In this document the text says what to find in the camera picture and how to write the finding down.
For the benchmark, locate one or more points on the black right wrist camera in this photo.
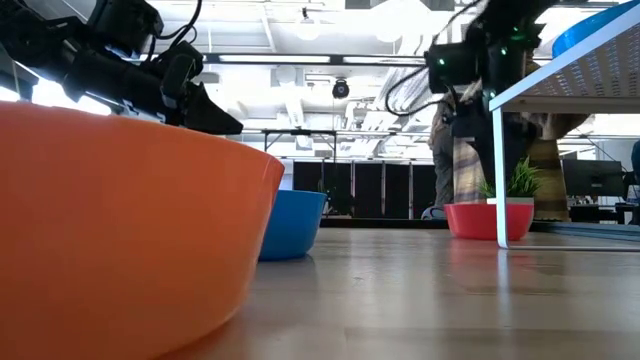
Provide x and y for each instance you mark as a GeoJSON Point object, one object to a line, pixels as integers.
{"type": "Point", "coordinates": [467, 117]}

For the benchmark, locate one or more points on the black room divider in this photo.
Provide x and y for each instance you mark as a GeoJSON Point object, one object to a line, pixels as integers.
{"type": "Point", "coordinates": [370, 190]}

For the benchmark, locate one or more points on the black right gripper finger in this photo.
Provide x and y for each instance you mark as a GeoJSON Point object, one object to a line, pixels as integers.
{"type": "Point", "coordinates": [487, 170]}

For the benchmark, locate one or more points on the red plastic mini bowl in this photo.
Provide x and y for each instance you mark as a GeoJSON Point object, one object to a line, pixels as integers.
{"type": "Point", "coordinates": [472, 222]}

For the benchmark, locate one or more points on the white perforated metal shelf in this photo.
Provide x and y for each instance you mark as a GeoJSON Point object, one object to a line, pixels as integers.
{"type": "Point", "coordinates": [590, 70]}

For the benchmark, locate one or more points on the green plant in white pot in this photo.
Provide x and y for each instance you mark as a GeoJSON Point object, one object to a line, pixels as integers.
{"type": "Point", "coordinates": [525, 182]}

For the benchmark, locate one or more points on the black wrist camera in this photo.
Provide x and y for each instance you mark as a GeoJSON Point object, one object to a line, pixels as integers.
{"type": "Point", "coordinates": [467, 117]}
{"type": "Point", "coordinates": [180, 70]}

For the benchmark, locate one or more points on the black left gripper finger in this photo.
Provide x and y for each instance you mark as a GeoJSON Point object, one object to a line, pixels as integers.
{"type": "Point", "coordinates": [210, 117]}

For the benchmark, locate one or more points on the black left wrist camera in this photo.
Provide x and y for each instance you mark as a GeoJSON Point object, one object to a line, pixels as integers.
{"type": "Point", "coordinates": [180, 70]}

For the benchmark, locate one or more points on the blue plastic mini bowl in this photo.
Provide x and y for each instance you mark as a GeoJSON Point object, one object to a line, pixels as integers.
{"type": "Point", "coordinates": [580, 32]}
{"type": "Point", "coordinates": [295, 225]}

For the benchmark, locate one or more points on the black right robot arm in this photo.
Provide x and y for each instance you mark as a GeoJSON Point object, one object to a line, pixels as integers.
{"type": "Point", "coordinates": [500, 30]}

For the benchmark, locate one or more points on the orange plastic mini bowl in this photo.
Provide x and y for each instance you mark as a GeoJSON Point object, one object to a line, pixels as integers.
{"type": "Point", "coordinates": [125, 225]}

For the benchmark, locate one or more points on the black metal rack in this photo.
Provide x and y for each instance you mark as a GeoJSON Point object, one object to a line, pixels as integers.
{"type": "Point", "coordinates": [300, 132]}

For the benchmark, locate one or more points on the black round ceiling fixture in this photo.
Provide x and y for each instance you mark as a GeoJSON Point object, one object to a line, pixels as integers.
{"type": "Point", "coordinates": [341, 89]}

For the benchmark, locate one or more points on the black monitor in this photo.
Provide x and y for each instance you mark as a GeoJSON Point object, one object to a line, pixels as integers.
{"type": "Point", "coordinates": [592, 177]}

